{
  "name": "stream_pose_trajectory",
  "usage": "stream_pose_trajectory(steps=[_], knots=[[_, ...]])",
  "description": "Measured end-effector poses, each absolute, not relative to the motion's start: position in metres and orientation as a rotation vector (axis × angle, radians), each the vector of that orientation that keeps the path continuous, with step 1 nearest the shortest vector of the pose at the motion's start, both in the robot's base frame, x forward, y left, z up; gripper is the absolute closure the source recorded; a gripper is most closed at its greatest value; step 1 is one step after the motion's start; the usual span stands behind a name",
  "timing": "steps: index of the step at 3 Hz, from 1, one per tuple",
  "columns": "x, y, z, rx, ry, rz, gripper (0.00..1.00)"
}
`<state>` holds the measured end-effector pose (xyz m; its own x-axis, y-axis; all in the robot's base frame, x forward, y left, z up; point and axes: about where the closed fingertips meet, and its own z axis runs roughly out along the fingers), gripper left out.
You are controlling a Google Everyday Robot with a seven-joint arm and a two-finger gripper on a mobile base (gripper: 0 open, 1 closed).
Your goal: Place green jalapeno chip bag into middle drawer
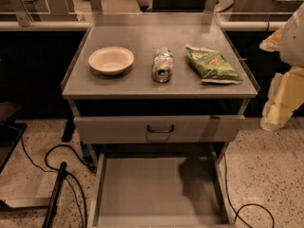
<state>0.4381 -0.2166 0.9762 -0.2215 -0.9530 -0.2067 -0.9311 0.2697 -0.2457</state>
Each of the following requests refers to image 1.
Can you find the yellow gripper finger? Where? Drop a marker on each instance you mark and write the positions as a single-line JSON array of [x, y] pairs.
[[272, 43], [285, 96]]

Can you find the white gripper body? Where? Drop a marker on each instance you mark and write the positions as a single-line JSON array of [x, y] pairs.
[[294, 43]]

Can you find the green jalapeno chip bag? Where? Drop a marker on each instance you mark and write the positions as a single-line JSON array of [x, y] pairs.
[[212, 66]]

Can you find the grey metal drawer cabinet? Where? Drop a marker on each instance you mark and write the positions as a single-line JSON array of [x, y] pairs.
[[157, 98]]

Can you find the open middle drawer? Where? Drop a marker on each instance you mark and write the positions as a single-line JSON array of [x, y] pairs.
[[159, 192]]

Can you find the closed top drawer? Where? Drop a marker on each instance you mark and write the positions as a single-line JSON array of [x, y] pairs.
[[132, 129]]

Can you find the crushed soda can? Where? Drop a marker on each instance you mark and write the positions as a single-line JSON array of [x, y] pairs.
[[163, 63]]

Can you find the white paper bowl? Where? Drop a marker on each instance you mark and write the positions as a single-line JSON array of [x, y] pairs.
[[111, 60]]

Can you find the black bar on floor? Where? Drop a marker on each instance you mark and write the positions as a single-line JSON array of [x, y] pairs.
[[51, 209]]

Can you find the black device left edge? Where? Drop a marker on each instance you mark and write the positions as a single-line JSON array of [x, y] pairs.
[[10, 131]]

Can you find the black drawer handle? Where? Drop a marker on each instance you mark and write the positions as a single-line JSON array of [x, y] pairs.
[[150, 129]]

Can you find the white horizontal rail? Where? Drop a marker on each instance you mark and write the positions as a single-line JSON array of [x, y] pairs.
[[64, 26]]

